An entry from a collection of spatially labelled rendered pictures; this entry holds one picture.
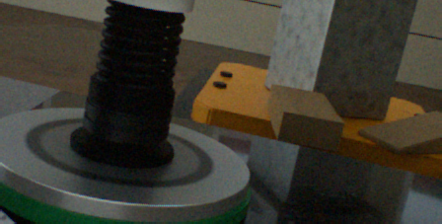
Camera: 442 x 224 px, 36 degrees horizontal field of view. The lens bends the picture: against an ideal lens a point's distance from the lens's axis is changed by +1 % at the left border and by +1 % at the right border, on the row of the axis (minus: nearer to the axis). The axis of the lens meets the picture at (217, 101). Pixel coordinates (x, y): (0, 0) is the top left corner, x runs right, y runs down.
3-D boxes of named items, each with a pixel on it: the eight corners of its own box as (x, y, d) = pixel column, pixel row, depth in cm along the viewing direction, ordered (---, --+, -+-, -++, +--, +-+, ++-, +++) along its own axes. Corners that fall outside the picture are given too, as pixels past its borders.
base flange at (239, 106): (218, 75, 169) (222, 56, 168) (414, 118, 165) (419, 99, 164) (186, 124, 121) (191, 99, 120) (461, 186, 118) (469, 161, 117)
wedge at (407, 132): (428, 134, 134) (435, 110, 133) (471, 153, 126) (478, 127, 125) (356, 134, 123) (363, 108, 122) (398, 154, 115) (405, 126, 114)
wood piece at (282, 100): (265, 108, 128) (271, 83, 126) (316, 118, 128) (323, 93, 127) (276, 140, 109) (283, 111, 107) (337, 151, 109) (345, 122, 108)
